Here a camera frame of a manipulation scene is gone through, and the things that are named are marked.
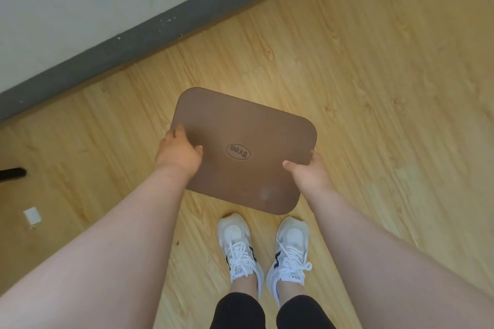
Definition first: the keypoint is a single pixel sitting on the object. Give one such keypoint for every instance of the person's left hand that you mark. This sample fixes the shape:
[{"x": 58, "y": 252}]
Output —
[{"x": 177, "y": 155}]

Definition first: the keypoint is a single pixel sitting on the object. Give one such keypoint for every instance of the person's right hand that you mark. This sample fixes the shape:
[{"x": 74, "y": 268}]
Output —
[{"x": 312, "y": 180}]

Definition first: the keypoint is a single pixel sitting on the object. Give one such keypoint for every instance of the brown-lidded white box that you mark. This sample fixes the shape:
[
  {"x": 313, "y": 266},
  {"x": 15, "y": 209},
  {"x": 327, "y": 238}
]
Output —
[{"x": 247, "y": 124}]

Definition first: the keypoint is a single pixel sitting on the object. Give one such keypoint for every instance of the person's right forearm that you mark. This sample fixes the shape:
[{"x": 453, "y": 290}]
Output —
[{"x": 386, "y": 263}]

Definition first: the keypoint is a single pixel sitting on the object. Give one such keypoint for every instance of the person's left forearm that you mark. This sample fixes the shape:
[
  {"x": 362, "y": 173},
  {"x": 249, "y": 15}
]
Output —
[{"x": 115, "y": 247}]

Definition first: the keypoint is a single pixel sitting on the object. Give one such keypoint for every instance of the person's right white shoe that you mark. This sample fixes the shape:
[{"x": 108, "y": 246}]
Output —
[{"x": 291, "y": 247}]

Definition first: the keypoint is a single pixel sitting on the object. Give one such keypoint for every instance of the person's white shoe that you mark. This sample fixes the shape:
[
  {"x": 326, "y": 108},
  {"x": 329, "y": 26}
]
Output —
[
  {"x": 235, "y": 240},
  {"x": 291, "y": 247}
]

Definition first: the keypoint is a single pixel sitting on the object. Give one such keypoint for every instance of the person's left white shoe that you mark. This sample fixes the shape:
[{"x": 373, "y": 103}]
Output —
[{"x": 235, "y": 240}]

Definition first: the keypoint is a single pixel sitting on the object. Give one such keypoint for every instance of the person's right leg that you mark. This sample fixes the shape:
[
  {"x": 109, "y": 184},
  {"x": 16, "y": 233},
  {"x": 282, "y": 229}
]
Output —
[{"x": 301, "y": 315}]

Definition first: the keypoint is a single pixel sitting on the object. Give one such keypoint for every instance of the person's leg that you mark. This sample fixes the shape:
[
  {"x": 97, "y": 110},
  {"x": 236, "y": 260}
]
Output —
[
  {"x": 301, "y": 315},
  {"x": 239, "y": 313}
]

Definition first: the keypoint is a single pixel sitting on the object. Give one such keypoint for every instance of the person's left leg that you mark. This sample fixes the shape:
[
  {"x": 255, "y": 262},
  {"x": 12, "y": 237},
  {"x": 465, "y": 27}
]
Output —
[{"x": 239, "y": 313}]

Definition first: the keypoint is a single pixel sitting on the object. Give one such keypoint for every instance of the small white floor scrap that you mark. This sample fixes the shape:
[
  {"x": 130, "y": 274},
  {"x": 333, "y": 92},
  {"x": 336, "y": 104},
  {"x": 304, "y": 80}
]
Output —
[{"x": 32, "y": 216}]

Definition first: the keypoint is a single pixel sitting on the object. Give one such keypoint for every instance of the black folding table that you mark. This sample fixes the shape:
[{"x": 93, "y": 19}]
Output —
[{"x": 11, "y": 174}]

